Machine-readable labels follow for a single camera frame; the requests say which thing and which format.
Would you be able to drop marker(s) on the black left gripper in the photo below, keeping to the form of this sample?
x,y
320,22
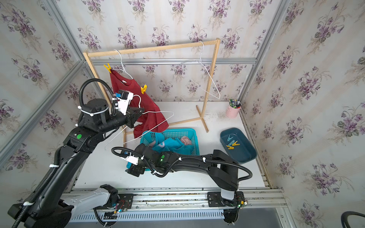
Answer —
x,y
130,117

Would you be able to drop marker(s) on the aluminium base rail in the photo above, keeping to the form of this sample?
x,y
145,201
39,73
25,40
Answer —
x,y
191,204

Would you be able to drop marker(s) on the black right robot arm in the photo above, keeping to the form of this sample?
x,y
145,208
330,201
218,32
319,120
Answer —
x,y
221,168

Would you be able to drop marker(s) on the white wire hanger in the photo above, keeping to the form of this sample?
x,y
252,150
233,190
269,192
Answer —
x,y
194,85

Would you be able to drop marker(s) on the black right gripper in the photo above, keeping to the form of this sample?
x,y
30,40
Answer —
x,y
135,170

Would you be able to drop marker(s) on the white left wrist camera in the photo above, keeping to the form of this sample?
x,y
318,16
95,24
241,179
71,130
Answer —
x,y
122,100

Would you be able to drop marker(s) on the turquoise t-shirt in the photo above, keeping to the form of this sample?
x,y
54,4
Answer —
x,y
168,145

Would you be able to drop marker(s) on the pink metal pen bucket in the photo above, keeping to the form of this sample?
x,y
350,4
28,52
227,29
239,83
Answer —
x,y
233,108

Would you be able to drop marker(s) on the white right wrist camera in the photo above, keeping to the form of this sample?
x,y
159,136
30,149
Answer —
x,y
127,156

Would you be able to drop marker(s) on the white hanger under red shirt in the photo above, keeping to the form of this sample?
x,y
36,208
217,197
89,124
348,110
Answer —
x,y
121,67

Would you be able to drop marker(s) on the dark teal plastic tub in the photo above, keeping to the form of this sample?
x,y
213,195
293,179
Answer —
x,y
243,153

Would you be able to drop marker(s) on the wooden clothes rack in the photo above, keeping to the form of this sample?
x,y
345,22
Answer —
x,y
165,87

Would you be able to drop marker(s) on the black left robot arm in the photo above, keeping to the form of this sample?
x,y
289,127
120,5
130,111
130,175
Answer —
x,y
98,120

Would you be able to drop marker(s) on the teal plastic laundry basket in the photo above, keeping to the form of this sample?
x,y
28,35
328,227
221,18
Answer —
x,y
171,136

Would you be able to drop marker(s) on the pink t-shirt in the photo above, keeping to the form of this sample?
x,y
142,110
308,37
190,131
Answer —
x,y
176,143

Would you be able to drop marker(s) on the dark red t-shirt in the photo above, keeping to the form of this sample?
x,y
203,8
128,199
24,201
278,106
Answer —
x,y
121,83

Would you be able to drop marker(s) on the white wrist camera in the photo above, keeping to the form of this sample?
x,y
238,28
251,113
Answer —
x,y
127,156
122,100

